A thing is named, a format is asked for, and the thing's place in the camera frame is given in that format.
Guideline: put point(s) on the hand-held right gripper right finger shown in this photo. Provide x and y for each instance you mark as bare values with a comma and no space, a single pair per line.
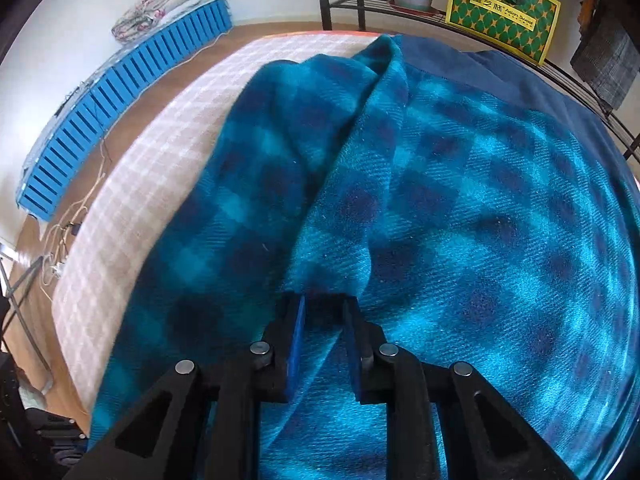
352,360

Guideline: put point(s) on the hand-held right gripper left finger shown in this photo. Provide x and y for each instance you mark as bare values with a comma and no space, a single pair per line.
296,340

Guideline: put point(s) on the blue plaid fleece jacket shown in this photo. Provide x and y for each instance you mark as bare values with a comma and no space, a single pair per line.
450,185

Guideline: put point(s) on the pink checked bed blanket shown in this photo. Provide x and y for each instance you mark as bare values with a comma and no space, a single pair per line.
150,185

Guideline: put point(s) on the white power strip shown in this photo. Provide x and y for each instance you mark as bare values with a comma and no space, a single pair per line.
56,270

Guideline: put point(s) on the black equipment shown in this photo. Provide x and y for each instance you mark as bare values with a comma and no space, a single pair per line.
30,435

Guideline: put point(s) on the blue slatted panel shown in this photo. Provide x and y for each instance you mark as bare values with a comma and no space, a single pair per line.
125,75

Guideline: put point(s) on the black metal bed rack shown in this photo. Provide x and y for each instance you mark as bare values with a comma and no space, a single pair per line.
325,10

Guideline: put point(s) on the floral folded quilt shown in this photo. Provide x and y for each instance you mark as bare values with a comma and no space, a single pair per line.
150,10

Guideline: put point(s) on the green yellow patterned box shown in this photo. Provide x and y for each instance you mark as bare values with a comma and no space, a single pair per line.
500,25

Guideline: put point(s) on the grey plaid cloth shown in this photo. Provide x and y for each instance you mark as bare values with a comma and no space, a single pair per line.
600,65

